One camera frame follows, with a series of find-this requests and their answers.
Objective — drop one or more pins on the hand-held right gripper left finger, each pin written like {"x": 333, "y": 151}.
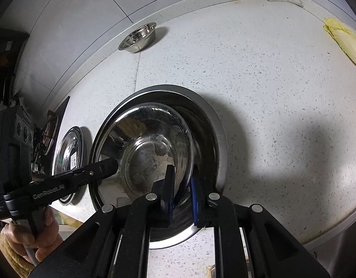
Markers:
{"x": 169, "y": 192}

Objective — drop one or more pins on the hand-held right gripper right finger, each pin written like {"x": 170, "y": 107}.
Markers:
{"x": 195, "y": 199}

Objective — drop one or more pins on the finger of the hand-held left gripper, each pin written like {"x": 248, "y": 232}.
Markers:
{"x": 105, "y": 166}

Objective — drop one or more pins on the small steel bowl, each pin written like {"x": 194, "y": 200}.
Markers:
{"x": 137, "y": 40}
{"x": 143, "y": 156}

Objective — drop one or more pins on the large steel plate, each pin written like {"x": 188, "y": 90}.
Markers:
{"x": 55, "y": 168}

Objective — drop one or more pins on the large steel bowl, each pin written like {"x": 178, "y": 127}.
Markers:
{"x": 208, "y": 139}

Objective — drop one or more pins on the person's left hand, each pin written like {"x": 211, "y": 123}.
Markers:
{"x": 47, "y": 231}

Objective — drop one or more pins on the black gas stove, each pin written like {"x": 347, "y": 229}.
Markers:
{"x": 62, "y": 113}

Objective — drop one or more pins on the napa cabbage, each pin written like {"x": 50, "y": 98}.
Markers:
{"x": 346, "y": 40}

